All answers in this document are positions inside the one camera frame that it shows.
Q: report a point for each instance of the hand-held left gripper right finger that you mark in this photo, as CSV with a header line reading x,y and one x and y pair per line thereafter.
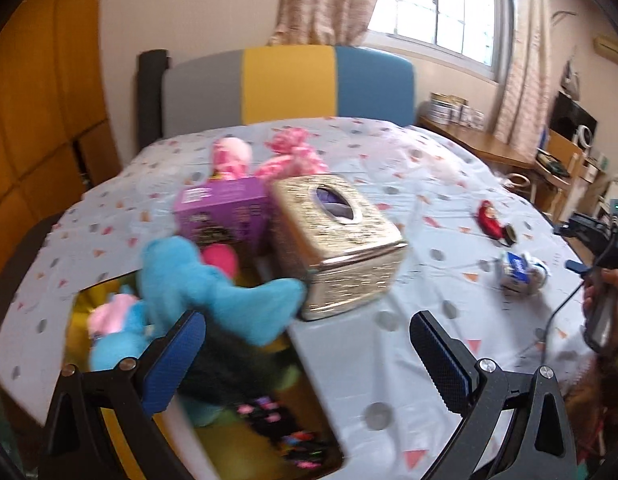
x,y
441,365

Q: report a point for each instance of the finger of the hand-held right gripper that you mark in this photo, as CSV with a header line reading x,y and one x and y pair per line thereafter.
x,y
575,266

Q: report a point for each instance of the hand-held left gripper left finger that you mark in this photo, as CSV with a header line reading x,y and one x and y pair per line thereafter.
x,y
171,365

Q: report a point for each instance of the small blue elephant plush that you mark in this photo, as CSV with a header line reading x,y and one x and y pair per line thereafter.
x,y
119,345

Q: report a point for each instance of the black furry toy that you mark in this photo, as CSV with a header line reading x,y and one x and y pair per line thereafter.
x,y
229,370

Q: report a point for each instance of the large blue plush toy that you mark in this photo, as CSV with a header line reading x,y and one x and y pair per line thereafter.
x,y
189,280

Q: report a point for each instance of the yellow storage box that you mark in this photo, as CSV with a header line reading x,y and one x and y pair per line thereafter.
x,y
89,320

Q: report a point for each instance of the blue and white sock toy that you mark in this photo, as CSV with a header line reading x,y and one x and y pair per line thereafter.
x,y
538,270

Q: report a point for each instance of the blue white packet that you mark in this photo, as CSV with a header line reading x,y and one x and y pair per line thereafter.
x,y
516,270

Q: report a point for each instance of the cardboard tube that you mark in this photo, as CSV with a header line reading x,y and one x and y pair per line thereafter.
x,y
510,235

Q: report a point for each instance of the red doll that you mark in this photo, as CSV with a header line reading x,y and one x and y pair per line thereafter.
x,y
489,220

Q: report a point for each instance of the wooden cabinet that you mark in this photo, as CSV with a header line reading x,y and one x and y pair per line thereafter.
x,y
559,170

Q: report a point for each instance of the person's brown patterned clothing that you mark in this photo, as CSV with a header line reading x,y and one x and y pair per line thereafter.
x,y
599,410

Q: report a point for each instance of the white fan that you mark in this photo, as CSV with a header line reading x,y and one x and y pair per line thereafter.
x,y
583,137

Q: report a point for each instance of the black monitor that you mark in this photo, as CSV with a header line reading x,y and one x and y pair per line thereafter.
x,y
569,115

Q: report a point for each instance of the wooden desk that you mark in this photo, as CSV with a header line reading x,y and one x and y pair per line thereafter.
x,y
479,147

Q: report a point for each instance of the gold tissue box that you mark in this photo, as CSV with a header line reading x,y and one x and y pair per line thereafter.
x,y
339,250

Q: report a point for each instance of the purple cardboard box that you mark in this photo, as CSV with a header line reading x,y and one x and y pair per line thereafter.
x,y
219,210

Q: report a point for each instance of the small white box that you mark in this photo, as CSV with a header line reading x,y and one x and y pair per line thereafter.
x,y
474,119

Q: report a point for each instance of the large metal tin can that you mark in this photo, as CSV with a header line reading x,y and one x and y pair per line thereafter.
x,y
440,109

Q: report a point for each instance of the floral curtain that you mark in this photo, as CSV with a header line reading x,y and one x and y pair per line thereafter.
x,y
521,60
329,0

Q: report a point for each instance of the light pink plush toy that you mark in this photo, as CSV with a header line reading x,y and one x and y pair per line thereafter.
x,y
231,157

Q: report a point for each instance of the air conditioner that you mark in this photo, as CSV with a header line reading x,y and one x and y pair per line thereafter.
x,y
611,47

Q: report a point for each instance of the pink checkered plush toy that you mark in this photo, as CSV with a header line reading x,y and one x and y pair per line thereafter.
x,y
289,155

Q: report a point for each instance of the window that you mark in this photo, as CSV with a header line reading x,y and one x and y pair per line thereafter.
x,y
439,5

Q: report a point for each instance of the grey yellow blue headboard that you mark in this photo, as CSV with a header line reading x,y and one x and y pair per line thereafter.
x,y
289,80

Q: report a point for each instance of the wooden wardrobe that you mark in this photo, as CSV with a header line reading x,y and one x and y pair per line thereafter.
x,y
39,85

